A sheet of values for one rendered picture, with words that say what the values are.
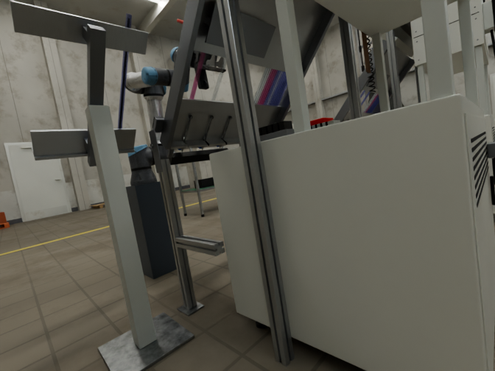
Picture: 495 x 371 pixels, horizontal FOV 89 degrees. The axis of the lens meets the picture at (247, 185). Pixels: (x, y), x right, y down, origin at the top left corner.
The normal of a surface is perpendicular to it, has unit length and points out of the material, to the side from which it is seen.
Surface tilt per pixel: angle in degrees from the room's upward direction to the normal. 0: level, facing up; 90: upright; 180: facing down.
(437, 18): 90
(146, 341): 90
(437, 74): 90
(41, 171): 90
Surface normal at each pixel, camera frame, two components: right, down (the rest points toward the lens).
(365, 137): -0.70, 0.17
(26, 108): 0.69, -0.05
